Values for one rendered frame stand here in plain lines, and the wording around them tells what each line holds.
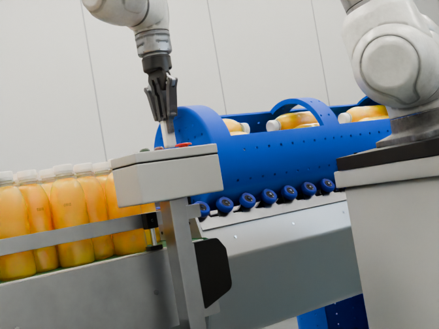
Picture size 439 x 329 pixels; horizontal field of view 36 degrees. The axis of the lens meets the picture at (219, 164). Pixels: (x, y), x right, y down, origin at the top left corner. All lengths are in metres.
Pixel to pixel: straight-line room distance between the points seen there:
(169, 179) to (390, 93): 0.45
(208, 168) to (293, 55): 5.05
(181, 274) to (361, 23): 0.60
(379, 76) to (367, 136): 0.78
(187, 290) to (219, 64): 4.65
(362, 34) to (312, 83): 5.13
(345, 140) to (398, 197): 0.54
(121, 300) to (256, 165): 0.55
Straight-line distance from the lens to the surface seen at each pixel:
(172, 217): 1.37
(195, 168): 1.37
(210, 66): 5.88
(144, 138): 5.48
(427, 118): 1.51
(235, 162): 1.69
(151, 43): 1.72
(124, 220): 1.42
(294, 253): 1.81
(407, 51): 1.28
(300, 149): 1.85
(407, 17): 1.34
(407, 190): 1.45
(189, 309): 1.39
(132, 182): 1.32
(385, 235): 1.52
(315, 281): 1.91
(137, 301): 1.41
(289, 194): 1.83
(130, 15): 1.64
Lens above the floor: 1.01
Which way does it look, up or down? 2 degrees up
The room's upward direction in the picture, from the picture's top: 9 degrees counter-clockwise
